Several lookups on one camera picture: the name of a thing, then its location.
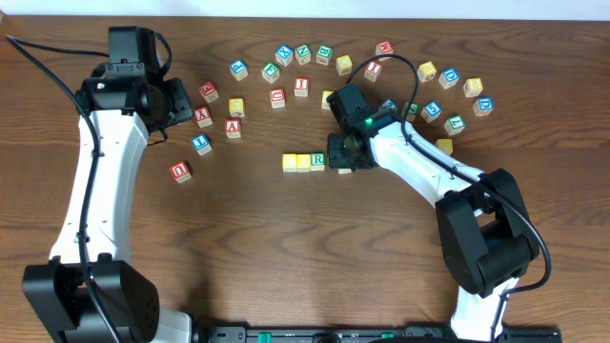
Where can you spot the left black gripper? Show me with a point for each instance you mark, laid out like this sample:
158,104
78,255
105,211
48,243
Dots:
179,101

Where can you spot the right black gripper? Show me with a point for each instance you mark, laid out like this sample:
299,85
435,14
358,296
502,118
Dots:
336,150

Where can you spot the green R block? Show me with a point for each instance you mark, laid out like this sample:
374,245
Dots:
318,161

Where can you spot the yellow O block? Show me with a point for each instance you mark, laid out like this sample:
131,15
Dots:
303,162

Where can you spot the yellow C block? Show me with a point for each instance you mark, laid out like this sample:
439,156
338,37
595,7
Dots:
289,162

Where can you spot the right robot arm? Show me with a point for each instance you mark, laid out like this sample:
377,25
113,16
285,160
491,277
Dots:
487,238

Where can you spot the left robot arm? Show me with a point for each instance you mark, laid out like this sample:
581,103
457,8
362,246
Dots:
88,290

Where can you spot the red Y block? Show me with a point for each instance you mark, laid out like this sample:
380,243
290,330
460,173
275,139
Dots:
203,117

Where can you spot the red E block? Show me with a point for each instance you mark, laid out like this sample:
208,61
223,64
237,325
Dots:
208,91

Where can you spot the blue T block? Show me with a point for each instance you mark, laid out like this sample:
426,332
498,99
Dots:
201,144

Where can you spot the yellow S block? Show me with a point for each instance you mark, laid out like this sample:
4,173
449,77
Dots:
324,100

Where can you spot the yellow block left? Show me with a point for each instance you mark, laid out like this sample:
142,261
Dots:
237,107

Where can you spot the red A block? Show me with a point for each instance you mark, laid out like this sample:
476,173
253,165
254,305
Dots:
233,128

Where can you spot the blue 2 block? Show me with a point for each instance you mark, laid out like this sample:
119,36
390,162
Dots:
388,105

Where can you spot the red U block lower left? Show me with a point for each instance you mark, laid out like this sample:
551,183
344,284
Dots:
180,172

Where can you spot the red u block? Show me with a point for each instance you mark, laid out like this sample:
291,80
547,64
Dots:
180,172
277,98

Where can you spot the blue P block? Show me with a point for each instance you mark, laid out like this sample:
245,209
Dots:
239,69

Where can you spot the green Z block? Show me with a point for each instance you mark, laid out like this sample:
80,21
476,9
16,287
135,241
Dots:
410,111

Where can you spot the red I block right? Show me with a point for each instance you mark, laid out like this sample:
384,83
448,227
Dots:
372,71

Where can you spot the red i block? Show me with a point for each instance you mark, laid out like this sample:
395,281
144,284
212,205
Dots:
302,86
372,71

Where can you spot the red I block centre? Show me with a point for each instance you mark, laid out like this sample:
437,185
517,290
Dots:
302,86

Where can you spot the yellow block top centre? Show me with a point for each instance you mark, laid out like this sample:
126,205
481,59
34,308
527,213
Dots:
344,65

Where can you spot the blue 5 block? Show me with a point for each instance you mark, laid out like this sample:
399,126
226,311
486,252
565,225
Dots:
431,111

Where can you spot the red U block centre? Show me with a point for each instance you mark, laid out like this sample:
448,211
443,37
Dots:
277,98

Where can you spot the yellow block lower right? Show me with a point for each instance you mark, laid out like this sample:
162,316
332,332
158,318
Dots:
445,145

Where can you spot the green F block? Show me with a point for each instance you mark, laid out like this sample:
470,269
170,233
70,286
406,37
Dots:
270,72

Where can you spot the green B block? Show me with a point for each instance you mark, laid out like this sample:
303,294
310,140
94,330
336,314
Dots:
324,55

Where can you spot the red H block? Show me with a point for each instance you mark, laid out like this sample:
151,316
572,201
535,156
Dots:
383,48

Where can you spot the green N block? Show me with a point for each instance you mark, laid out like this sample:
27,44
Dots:
303,54

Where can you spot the yellow block upper right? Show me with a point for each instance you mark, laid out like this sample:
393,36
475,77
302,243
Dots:
426,71

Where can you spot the blue X block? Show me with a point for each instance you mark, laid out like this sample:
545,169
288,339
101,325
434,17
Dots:
284,55

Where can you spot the blue D block upper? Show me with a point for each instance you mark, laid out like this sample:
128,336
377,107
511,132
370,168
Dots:
448,78

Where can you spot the blue d block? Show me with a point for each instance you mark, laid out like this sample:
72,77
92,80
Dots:
448,78
483,106

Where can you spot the yellow 8 block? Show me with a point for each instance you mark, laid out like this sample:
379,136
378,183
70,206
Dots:
472,87

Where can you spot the blue D block right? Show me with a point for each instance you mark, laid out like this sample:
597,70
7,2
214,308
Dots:
483,106

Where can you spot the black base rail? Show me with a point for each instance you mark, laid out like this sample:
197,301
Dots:
407,334

